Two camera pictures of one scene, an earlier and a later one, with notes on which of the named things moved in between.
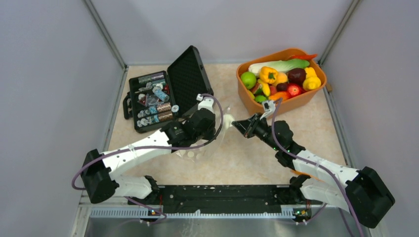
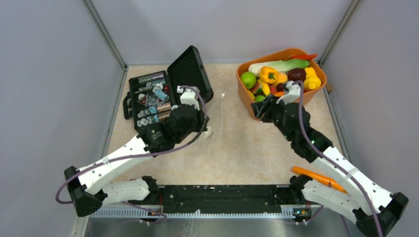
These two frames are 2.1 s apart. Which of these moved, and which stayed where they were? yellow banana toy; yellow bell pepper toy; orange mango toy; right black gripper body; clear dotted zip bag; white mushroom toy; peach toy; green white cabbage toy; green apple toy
Moved: white mushroom toy; right black gripper body; clear dotted zip bag
Stayed: yellow bell pepper toy; peach toy; green white cabbage toy; orange mango toy; yellow banana toy; green apple toy
